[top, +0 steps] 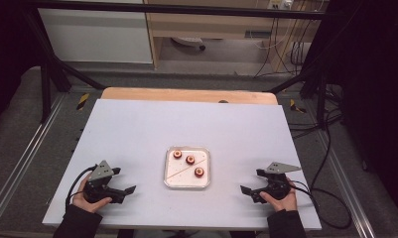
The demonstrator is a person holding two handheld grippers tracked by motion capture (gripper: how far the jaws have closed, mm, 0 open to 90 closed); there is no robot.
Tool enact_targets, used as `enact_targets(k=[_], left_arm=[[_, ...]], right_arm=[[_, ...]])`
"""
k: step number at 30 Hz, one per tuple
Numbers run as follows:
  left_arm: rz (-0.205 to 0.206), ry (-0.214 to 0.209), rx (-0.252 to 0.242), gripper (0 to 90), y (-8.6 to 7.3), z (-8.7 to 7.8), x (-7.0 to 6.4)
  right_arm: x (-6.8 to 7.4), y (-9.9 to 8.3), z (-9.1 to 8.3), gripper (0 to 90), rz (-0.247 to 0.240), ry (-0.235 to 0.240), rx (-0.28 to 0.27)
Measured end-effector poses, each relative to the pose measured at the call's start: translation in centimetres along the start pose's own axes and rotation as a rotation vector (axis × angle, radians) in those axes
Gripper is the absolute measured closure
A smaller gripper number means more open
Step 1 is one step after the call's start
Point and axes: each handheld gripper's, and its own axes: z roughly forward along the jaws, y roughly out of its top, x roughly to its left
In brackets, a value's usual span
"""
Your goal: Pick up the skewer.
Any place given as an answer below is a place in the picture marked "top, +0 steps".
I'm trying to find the person's left hand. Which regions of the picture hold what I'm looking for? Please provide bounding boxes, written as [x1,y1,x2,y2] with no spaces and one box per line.
[71,175,113,213]

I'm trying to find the hanging black cables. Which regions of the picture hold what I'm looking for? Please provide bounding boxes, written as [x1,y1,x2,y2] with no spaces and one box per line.
[254,13,309,78]

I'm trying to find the white table board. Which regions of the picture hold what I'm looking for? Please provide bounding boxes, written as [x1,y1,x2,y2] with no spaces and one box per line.
[42,98,323,231]

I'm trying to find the white cabinet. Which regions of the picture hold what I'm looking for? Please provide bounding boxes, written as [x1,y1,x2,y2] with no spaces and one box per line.
[37,0,154,64]

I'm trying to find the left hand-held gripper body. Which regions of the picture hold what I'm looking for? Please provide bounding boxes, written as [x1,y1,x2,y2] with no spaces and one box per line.
[82,160,125,204]

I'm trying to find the thin wooden skewer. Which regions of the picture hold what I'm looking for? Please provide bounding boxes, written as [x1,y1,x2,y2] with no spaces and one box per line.
[166,158,208,181]

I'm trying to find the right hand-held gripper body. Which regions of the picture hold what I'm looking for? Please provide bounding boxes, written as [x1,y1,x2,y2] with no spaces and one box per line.
[251,162,302,203]

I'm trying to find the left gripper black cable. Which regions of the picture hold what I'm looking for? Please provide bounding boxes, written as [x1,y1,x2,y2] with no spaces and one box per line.
[65,164,98,210]

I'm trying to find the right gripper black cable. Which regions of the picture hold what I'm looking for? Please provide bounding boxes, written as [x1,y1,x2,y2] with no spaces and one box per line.
[288,179,353,230]

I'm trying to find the white square tray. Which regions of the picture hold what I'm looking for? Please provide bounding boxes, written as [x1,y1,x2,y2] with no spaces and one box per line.
[163,146,211,190]

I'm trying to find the black metal frame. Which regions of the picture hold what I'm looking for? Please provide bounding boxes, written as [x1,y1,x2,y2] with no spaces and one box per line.
[20,0,332,130]

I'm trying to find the office chair base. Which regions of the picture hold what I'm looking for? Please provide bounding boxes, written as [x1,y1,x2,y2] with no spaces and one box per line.
[171,36,207,52]

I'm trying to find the white power strip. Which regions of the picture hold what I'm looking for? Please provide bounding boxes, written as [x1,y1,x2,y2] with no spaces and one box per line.
[267,0,294,10]

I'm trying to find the light wooden desk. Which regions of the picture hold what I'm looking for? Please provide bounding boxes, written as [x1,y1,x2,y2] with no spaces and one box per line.
[143,0,330,71]

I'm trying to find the aluminium floor rail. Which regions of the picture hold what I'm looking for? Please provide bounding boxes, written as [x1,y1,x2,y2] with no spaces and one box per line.
[0,93,67,221]
[314,128,377,238]

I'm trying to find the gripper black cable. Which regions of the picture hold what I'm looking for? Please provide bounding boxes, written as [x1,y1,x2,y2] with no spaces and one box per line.
[288,179,353,230]
[65,164,98,210]

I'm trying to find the black floor cables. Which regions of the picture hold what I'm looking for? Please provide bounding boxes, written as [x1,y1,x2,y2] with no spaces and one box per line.
[287,82,344,140]

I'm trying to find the person's right hand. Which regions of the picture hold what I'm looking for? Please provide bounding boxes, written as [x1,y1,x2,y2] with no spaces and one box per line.
[259,179,299,212]

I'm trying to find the black curtain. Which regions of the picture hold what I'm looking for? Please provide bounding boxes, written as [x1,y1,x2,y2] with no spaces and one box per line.
[0,0,44,130]
[302,0,398,217]

